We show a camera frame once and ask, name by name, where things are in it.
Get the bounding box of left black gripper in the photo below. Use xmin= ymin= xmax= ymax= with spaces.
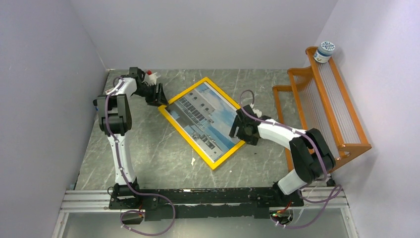
xmin=134 ymin=84 xmax=170 ymax=109

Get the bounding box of building and sky photo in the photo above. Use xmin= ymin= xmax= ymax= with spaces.
xmin=160 ymin=80 xmax=243 ymax=169

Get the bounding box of yellow wooden picture frame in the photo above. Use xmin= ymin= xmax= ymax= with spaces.
xmin=157 ymin=76 xmax=247 ymax=171

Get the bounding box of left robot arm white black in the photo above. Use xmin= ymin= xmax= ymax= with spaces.
xmin=93 ymin=67 xmax=168 ymax=208

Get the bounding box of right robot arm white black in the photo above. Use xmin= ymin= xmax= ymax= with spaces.
xmin=229 ymin=105 xmax=336 ymax=206

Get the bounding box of small staples box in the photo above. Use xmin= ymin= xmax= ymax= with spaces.
xmin=104 ymin=86 xmax=115 ymax=95

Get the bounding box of blue stapler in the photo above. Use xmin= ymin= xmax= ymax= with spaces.
xmin=93 ymin=99 xmax=99 ymax=111

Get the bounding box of orange wooden rack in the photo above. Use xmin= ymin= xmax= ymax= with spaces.
xmin=272 ymin=47 xmax=372 ymax=171

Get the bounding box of small blue white jar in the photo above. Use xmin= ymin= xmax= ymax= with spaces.
xmin=314 ymin=41 xmax=336 ymax=63

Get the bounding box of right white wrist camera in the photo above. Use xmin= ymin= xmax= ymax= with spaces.
xmin=253 ymin=108 xmax=263 ymax=118

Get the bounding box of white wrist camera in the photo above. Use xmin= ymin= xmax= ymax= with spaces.
xmin=253 ymin=108 xmax=263 ymax=118
xmin=144 ymin=70 xmax=161 ymax=86

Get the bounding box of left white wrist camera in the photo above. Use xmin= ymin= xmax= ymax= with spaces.
xmin=144 ymin=70 xmax=161 ymax=86

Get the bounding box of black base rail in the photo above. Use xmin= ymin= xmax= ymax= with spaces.
xmin=108 ymin=187 xmax=304 ymax=221

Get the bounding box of aluminium extrusion frame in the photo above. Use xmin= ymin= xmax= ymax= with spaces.
xmin=53 ymin=186 xmax=358 ymax=238

